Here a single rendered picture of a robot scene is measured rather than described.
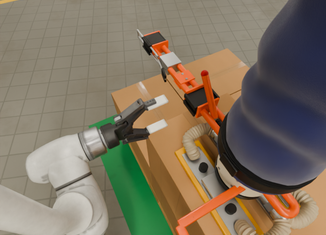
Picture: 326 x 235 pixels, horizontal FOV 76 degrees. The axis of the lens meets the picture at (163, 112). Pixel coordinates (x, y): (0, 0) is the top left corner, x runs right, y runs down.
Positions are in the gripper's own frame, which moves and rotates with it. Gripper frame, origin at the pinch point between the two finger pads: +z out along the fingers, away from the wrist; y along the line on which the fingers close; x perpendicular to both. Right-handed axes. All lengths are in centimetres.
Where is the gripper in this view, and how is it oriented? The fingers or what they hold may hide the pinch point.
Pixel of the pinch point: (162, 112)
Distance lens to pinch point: 68.9
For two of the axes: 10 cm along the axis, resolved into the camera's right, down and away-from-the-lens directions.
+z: 8.8, -3.9, 2.7
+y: 0.0, 5.7, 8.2
